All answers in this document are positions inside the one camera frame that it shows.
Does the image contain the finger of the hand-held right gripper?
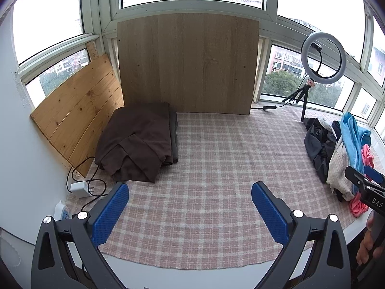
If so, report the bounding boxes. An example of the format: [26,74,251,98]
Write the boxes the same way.
[363,165,385,185]
[345,165,385,196]

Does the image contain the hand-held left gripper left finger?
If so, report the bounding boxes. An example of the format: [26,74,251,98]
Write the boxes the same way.
[31,183,130,289]

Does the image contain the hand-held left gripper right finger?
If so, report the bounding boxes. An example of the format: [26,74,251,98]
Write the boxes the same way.
[251,181,352,289]

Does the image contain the pink t-shirt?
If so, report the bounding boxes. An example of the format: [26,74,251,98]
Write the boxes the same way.
[349,144,376,218]

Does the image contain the person's right hand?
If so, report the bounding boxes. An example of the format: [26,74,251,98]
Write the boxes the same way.
[356,211,385,267]

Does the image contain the cream ribbed garment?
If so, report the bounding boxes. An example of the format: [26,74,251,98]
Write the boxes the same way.
[326,137,358,201]

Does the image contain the white charger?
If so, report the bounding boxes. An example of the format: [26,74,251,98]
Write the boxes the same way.
[70,181,96,198]

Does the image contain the white power strip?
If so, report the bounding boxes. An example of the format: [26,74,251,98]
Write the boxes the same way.
[54,200,71,221]

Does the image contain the navy garment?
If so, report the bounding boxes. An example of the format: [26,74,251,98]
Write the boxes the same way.
[331,120,343,141]

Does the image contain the dark grey garment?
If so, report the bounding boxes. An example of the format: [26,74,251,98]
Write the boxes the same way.
[303,117,337,184]

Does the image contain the pink plaid cloth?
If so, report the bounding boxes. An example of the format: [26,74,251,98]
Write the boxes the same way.
[64,105,385,270]

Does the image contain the folded brown garment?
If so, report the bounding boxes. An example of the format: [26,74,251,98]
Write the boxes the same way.
[96,102,179,184]

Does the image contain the folded grey garment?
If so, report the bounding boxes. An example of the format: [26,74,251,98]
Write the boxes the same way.
[164,108,179,166]

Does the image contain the pine plank board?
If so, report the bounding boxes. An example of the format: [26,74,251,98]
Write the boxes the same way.
[30,53,125,177]

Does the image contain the black phone holder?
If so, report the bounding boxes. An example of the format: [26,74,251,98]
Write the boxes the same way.
[311,43,324,79]

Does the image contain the apartment buildings outside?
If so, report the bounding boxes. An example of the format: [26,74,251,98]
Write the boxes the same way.
[42,16,385,118]

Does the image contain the narrow wooden slat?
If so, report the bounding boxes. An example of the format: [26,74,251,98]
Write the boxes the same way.
[86,40,100,65]

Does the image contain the oak laminate board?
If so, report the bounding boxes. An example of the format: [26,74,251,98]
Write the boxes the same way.
[117,14,260,116]

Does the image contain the black charger cable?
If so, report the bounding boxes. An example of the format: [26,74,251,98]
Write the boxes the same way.
[66,156,108,214]

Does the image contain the white ring light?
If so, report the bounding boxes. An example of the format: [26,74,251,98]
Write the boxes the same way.
[301,33,347,85]

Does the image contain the white window frame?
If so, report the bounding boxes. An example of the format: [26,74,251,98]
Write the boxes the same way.
[12,0,385,136]

